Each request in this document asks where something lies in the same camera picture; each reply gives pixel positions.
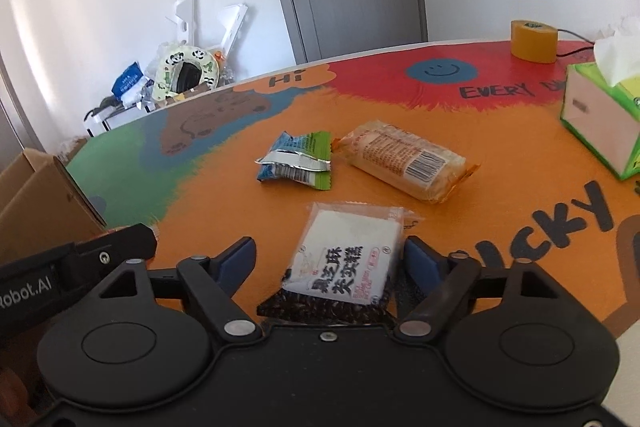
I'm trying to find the green tissue box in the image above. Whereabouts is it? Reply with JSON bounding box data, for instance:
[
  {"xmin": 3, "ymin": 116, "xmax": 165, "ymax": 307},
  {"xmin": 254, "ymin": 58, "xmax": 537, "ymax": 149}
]
[{"xmin": 559, "ymin": 14, "xmax": 640, "ymax": 181}]

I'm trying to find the brown cardboard box with scraps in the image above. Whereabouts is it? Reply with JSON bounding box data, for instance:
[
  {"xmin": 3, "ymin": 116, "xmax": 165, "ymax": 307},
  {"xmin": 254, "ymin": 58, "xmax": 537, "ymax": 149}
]
[{"xmin": 160, "ymin": 84, "xmax": 223, "ymax": 108}]

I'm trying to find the dark grey door frame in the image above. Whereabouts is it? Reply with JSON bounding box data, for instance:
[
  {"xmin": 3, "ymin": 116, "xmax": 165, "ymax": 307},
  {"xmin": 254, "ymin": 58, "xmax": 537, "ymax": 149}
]
[{"xmin": 0, "ymin": 52, "xmax": 43, "ymax": 172}]

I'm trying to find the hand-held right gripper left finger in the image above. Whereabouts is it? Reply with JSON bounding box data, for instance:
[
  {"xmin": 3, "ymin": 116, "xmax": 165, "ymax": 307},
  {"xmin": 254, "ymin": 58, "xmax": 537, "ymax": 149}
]
[{"xmin": 97, "ymin": 236, "xmax": 263, "ymax": 341}]

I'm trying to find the white black sesame snack packet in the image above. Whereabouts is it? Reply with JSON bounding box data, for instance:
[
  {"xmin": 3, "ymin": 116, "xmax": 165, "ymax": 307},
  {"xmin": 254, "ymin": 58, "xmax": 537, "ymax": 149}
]
[{"xmin": 256, "ymin": 202, "xmax": 419, "ymax": 326}]

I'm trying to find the orange rice cracker packet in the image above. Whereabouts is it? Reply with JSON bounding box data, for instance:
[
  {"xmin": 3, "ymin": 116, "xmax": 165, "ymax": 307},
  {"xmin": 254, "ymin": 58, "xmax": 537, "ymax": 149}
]
[{"xmin": 332, "ymin": 120, "xmax": 481, "ymax": 206}]

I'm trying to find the person's left hand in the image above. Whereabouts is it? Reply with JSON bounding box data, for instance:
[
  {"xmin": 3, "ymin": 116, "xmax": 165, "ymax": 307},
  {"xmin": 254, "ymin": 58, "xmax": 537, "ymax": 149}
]
[{"xmin": 0, "ymin": 369, "xmax": 32, "ymax": 427}]

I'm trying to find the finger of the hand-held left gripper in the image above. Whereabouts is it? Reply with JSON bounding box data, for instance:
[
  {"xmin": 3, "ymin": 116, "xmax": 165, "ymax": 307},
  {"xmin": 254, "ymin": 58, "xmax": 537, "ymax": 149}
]
[{"xmin": 75, "ymin": 223, "xmax": 157, "ymax": 277}]

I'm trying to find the yellow tape roll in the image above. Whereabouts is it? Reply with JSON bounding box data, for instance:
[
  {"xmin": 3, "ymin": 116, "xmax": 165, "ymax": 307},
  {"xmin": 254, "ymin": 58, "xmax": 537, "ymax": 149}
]
[{"xmin": 510, "ymin": 20, "xmax": 558, "ymax": 64}]

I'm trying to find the black metal rack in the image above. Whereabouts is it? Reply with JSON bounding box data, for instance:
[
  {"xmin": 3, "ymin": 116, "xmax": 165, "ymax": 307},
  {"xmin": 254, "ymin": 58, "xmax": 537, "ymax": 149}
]
[{"xmin": 82, "ymin": 97, "xmax": 151, "ymax": 138}]

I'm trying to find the short white board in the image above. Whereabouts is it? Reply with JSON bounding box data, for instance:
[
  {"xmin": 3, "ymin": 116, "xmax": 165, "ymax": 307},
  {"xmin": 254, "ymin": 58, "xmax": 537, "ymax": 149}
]
[{"xmin": 216, "ymin": 3, "xmax": 250, "ymax": 58}]

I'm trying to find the blue plastic bag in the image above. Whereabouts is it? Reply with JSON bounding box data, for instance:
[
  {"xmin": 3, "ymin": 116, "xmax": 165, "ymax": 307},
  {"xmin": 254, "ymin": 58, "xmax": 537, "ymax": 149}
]
[{"xmin": 112, "ymin": 63, "xmax": 146, "ymax": 98}]

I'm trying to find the thin dark cable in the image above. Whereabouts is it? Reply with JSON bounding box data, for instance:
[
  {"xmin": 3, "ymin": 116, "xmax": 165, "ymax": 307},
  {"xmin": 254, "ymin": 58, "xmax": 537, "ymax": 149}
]
[{"xmin": 555, "ymin": 28, "xmax": 598, "ymax": 58}]

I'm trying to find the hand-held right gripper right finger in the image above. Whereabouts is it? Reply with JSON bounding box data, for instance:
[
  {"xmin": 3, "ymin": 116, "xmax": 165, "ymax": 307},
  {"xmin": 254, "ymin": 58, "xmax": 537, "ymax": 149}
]
[{"xmin": 395, "ymin": 234, "xmax": 563, "ymax": 341}]

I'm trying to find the blue green silver snack packet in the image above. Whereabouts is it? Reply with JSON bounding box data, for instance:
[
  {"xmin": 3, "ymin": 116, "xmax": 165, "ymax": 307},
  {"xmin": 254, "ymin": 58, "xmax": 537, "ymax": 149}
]
[{"xmin": 256, "ymin": 131, "xmax": 334, "ymax": 192}]

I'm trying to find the panda print seat ring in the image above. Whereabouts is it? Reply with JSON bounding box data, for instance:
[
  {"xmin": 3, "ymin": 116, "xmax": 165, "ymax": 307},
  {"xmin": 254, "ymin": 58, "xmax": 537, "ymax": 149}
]
[{"xmin": 152, "ymin": 44, "xmax": 221, "ymax": 100}]

